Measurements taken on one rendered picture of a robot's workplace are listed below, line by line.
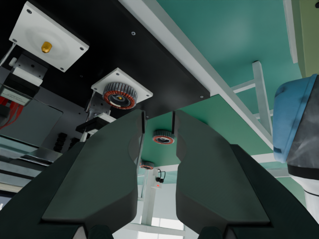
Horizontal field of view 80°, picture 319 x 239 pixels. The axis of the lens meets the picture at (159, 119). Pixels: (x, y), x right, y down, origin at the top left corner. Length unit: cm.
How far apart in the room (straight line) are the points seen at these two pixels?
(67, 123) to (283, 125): 71
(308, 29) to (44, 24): 54
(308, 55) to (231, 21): 98
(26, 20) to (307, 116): 57
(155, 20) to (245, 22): 100
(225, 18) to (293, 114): 116
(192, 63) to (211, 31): 88
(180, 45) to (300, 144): 36
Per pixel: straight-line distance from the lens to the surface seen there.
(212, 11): 136
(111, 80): 63
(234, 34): 147
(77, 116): 84
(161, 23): 50
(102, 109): 75
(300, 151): 29
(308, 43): 45
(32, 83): 60
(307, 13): 41
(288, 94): 29
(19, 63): 70
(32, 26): 59
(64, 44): 58
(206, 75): 61
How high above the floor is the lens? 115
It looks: 28 degrees down
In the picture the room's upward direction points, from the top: 172 degrees counter-clockwise
